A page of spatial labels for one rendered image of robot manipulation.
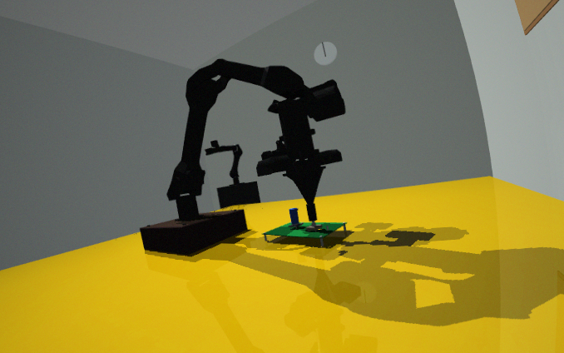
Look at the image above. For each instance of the green circuit board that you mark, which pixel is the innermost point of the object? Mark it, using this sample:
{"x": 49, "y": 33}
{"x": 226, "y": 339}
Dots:
{"x": 305, "y": 229}

